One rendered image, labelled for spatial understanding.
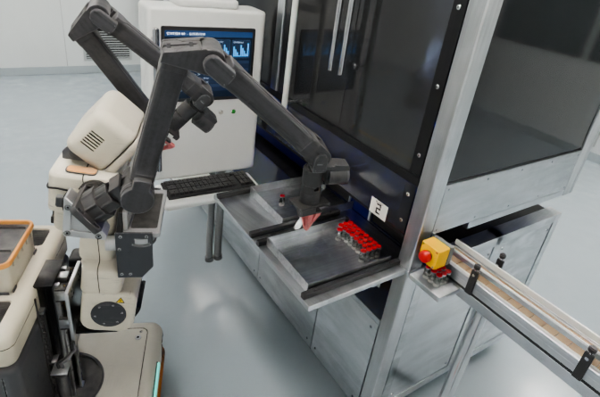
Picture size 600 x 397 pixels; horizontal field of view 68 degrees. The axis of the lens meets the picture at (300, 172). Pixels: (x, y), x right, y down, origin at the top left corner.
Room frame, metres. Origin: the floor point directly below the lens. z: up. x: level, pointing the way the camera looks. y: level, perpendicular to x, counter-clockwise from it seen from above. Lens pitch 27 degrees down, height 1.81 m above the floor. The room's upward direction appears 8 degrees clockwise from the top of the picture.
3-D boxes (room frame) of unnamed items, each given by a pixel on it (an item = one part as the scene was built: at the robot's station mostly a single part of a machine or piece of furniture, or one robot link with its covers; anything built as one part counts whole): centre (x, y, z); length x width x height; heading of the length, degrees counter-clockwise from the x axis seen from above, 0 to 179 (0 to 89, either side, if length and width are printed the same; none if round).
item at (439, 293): (1.20, -0.51, 0.87); 0.14 x 0.13 x 0.02; 126
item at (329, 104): (1.81, 0.01, 1.51); 0.47 x 0.01 x 0.59; 36
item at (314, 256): (1.25, -0.13, 0.90); 0.34 x 0.26 x 0.04; 126
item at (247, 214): (1.41, -0.06, 0.87); 0.70 x 0.48 x 0.02; 36
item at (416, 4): (1.44, -0.26, 1.51); 0.43 x 0.01 x 0.59; 36
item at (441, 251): (1.18, -0.47, 1.00); 0.08 x 0.07 x 0.07; 126
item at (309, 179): (1.09, -0.04, 1.26); 0.07 x 0.06 x 0.07; 110
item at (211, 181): (1.74, 0.40, 0.82); 0.40 x 0.14 x 0.02; 123
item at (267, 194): (1.59, -0.02, 0.90); 0.34 x 0.26 x 0.04; 126
